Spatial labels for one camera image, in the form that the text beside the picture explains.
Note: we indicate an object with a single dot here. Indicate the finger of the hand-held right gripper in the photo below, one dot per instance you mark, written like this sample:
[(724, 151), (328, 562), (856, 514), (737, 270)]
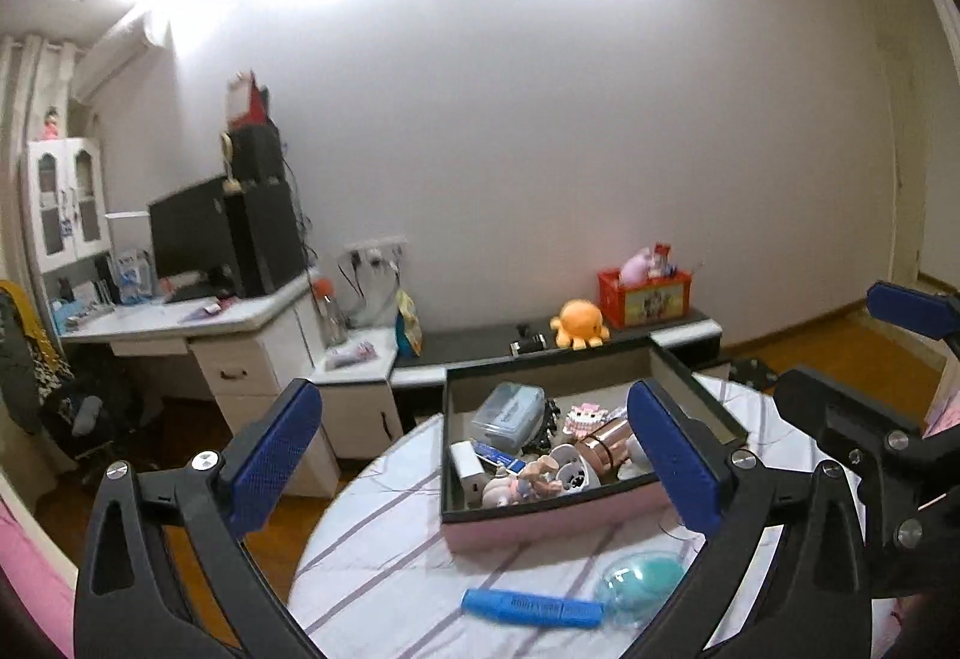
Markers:
[(825, 404), (911, 308)]

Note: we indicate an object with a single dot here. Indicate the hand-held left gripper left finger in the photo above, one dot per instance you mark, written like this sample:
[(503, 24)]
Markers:
[(277, 456)]

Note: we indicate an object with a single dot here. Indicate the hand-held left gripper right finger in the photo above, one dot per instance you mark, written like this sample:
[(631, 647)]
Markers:
[(675, 456)]

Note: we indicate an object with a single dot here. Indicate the pink white plush toy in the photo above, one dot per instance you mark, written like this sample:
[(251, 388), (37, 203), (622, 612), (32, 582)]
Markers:
[(585, 417)]

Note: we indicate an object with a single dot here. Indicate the teal ball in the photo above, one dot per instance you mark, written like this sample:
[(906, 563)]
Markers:
[(645, 576)]

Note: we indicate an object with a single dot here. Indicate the pink storage box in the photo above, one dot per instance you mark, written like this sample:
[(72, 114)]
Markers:
[(540, 530)]

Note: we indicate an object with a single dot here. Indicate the pink beige figurine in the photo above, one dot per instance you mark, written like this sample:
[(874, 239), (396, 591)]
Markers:
[(517, 486)]

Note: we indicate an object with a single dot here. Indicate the clear plastic container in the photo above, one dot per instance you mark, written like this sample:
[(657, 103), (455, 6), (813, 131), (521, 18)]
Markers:
[(506, 415)]

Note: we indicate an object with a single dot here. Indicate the small blue packet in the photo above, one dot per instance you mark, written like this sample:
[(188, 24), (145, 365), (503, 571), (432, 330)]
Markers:
[(501, 456)]

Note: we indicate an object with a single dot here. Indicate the blue marker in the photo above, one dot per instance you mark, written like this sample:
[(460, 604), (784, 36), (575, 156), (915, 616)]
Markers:
[(525, 606)]

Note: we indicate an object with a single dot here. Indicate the white round gadget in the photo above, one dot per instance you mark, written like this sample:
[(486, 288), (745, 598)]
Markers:
[(637, 468)]

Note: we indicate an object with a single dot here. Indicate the rose gold metal can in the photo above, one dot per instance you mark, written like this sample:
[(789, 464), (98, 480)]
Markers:
[(604, 449)]

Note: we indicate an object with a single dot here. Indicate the black floor scale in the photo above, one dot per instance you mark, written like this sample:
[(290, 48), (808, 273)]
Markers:
[(752, 374)]

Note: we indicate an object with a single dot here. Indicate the white computer desk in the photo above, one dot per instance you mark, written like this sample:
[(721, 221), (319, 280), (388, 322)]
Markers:
[(225, 370)]

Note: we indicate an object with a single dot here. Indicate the pink flat pack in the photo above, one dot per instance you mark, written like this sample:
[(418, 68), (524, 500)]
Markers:
[(352, 353)]

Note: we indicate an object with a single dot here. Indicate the white door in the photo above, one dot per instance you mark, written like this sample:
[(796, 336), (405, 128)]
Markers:
[(937, 179)]

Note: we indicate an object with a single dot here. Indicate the clear bottle with red cap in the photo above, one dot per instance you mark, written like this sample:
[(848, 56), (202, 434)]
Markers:
[(330, 314)]

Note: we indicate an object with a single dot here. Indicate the red printed storage bin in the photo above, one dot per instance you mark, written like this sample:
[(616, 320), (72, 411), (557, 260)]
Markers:
[(652, 303)]

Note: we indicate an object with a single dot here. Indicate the orange octopus plush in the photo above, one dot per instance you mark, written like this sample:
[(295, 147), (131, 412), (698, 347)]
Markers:
[(576, 321)]

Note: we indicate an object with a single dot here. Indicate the black office chair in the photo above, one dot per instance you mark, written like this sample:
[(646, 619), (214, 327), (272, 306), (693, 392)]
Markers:
[(97, 434)]

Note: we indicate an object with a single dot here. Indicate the blue yellow snack bag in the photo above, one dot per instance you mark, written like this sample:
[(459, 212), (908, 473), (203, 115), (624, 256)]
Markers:
[(409, 329)]

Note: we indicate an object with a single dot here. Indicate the small black gadget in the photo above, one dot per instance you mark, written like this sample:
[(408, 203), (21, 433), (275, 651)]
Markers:
[(529, 342)]

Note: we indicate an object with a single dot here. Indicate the white charger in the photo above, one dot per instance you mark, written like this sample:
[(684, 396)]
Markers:
[(466, 471)]

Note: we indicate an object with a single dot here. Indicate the red white packet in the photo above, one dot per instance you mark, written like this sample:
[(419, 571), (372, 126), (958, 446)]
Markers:
[(661, 254)]

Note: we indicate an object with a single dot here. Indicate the black computer tower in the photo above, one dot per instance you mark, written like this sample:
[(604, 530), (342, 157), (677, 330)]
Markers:
[(262, 239)]

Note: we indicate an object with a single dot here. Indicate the low white grey cabinet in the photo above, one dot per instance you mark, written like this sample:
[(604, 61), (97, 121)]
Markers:
[(465, 344)]

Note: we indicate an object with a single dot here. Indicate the blue white box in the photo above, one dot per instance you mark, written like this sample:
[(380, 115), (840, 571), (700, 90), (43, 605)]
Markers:
[(133, 276)]

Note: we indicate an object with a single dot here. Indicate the black monitor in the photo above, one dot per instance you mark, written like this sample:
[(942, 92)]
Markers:
[(187, 231)]

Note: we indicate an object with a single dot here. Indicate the dark patterned jacket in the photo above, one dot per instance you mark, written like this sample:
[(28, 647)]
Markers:
[(22, 359)]

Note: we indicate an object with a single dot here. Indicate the pink bed sheet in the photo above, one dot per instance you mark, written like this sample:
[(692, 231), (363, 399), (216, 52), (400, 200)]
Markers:
[(30, 584)]

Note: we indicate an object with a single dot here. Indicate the black box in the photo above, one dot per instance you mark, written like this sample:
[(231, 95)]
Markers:
[(255, 152)]

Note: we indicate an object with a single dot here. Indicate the red white desk calendar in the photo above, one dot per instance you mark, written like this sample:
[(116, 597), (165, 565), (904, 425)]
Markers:
[(244, 100)]

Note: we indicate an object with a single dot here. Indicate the white glass-door cabinet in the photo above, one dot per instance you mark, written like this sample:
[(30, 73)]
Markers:
[(67, 149)]

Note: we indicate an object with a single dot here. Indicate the small pink doll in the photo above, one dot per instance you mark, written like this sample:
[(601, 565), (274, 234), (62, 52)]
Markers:
[(51, 125)]

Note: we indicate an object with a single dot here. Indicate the pale striped curtain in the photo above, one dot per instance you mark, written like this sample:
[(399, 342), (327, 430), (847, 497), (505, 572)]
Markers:
[(15, 141)]

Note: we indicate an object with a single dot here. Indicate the white air conditioner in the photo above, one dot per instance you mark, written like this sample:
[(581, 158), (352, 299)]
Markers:
[(112, 59)]

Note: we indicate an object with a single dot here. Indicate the white wall power strip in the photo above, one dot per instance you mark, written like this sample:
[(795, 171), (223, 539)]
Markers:
[(375, 249)]

